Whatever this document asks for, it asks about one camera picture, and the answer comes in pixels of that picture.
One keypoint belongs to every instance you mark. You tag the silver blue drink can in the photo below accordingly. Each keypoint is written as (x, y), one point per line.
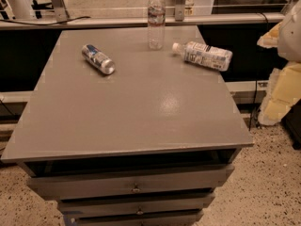
(98, 59)

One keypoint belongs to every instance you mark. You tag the clear upright water bottle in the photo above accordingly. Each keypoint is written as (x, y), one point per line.
(156, 24)

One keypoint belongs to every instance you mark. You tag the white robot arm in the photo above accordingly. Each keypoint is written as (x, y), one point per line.
(289, 40)

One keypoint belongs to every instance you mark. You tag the top drawer knob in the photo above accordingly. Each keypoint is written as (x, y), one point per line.
(136, 189)

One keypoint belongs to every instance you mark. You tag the drawer knob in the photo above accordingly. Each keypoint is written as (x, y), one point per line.
(139, 211)
(136, 189)

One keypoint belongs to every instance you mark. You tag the grey drawer cabinet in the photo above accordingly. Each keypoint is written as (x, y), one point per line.
(85, 138)

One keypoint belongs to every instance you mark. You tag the grey metal rail frame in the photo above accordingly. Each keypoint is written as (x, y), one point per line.
(116, 13)

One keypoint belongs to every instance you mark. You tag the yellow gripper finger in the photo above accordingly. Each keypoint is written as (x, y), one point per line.
(270, 38)
(283, 92)

